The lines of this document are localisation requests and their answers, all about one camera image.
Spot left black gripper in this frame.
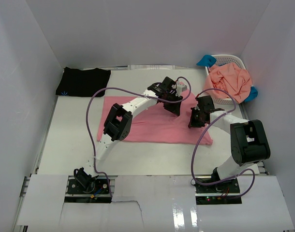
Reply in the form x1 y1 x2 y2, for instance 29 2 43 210
163 92 183 116

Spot pink t shirt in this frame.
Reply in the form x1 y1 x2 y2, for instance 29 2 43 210
96 90 214 145

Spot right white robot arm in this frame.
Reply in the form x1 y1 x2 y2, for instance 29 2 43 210
189 96 271 193

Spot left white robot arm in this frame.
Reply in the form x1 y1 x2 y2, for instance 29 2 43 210
86 77 187 175

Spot blue t shirt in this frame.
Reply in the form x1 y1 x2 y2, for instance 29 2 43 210
196 55 258 103

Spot salmon orange t shirt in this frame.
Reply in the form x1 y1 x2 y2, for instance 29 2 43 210
204 62 252 103

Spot white paper sheets at back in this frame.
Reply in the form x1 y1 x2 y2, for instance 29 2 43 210
103 65 175 70

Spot white perforated laundry basket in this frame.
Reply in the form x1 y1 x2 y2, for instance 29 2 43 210
212 54 246 105

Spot folded black t shirt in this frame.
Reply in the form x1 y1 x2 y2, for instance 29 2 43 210
56 67 111 97

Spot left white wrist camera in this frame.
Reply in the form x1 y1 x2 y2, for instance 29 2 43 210
176 82 188 95

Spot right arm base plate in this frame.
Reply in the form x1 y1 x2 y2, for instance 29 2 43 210
191 179 242 205

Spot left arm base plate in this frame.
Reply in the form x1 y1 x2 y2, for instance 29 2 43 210
64 176 112 203

